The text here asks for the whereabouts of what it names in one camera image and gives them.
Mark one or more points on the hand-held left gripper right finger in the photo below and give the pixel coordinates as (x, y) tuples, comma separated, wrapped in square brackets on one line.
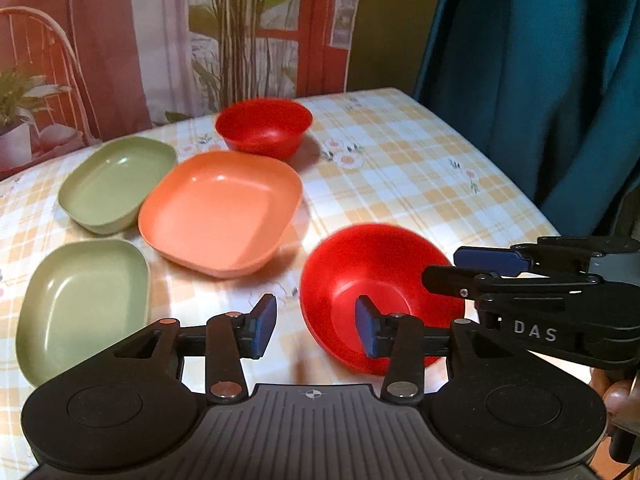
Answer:
[(367, 330)]

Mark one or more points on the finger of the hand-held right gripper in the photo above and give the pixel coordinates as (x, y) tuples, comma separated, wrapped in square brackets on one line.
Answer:
[(492, 260), (450, 280)]

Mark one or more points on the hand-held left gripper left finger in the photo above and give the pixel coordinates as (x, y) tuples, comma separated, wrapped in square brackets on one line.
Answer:
[(265, 322)]

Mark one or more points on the red round bowl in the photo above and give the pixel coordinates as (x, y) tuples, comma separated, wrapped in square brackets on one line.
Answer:
[(260, 120), (360, 270)]

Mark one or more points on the orange square plate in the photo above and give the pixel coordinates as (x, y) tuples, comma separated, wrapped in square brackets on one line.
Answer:
[(220, 210)]

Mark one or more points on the green square plate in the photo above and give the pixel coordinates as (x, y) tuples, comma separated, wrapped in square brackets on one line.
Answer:
[(117, 180), (80, 305)]

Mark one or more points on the person's right hand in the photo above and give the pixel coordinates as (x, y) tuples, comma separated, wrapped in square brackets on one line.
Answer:
[(620, 395)]

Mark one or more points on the yellow checked floral tablecloth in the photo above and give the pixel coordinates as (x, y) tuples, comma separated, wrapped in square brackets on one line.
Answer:
[(400, 180)]

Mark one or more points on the teal curtain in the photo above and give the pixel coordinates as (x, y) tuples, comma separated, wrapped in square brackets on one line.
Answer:
[(550, 85)]

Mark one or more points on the printed backdrop cloth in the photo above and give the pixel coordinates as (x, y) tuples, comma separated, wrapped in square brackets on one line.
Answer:
[(100, 35)]

